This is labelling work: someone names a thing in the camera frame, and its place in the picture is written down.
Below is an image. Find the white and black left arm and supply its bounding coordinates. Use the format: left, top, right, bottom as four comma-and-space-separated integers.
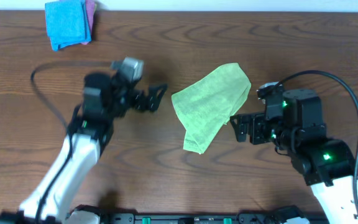
0, 72, 168, 223

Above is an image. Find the blue folded cloth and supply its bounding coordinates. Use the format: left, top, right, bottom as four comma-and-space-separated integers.
45, 0, 91, 51

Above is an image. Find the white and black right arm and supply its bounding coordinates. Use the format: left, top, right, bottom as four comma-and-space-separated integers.
230, 88, 358, 223

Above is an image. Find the pink folded cloth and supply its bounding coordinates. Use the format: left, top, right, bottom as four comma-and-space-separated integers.
82, 0, 97, 45

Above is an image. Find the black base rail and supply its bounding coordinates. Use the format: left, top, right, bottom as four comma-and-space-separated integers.
98, 212, 329, 224

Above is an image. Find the green microfiber cloth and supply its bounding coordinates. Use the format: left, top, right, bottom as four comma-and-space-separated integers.
172, 63, 251, 154

